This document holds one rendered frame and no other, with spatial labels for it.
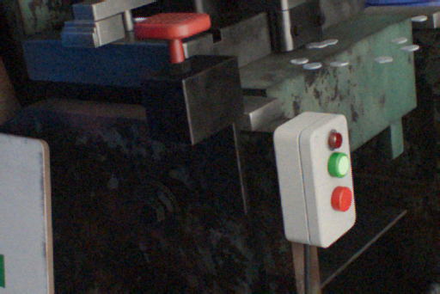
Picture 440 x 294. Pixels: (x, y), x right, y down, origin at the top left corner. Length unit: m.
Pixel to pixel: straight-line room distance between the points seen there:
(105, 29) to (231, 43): 0.16
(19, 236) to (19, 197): 0.06
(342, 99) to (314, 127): 0.26
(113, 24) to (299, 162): 0.34
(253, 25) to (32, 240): 0.42
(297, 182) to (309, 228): 0.05
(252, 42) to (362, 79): 0.17
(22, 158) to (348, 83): 0.45
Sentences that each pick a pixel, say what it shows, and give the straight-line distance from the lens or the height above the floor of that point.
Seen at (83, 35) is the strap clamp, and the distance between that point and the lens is 1.10.
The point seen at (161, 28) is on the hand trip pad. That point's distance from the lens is 0.86.
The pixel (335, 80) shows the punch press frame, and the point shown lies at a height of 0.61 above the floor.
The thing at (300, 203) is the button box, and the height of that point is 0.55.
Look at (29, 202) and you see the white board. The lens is 1.20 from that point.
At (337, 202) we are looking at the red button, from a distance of 0.93.
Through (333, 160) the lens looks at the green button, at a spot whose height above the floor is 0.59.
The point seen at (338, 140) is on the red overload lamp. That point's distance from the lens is 0.92.
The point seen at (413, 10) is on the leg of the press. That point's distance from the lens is 1.37.
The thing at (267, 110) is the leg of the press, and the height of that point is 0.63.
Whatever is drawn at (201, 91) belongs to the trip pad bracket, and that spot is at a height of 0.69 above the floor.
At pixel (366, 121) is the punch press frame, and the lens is 1.23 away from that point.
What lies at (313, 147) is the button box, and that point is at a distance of 0.89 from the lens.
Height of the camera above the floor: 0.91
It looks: 19 degrees down
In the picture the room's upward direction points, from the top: 8 degrees counter-clockwise
